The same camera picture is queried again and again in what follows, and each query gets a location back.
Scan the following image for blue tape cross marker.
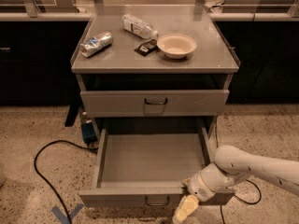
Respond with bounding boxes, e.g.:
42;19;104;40
50;203;86;224

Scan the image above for grey drawer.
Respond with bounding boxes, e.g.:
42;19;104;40
78;126;236;209
81;90;229;118

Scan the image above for black cable left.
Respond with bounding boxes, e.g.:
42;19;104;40
33;139;100;224

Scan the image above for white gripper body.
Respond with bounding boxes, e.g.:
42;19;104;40
187;163;228;202

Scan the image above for black snack packet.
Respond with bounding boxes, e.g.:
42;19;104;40
135;39;158;56

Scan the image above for grey metal drawer cabinet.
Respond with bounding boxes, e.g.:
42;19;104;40
69;4;241;147

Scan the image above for black cable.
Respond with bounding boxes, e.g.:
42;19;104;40
219;179;263;224
33;139;100;224

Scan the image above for white paper bowl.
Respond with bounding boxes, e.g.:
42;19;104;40
157;34;197;59

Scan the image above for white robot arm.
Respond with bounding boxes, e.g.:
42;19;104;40
172;146;299;224

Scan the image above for clear plastic water bottle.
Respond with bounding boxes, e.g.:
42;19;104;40
121;14;159;39

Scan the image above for crushed silver can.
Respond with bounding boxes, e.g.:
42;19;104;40
79;32;113;58

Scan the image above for blue power adapter box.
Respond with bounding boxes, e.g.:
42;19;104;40
81;122;97;144

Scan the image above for black cable right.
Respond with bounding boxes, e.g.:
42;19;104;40
219;179;263;224

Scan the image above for grey top drawer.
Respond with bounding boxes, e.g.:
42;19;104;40
81;90;229;118

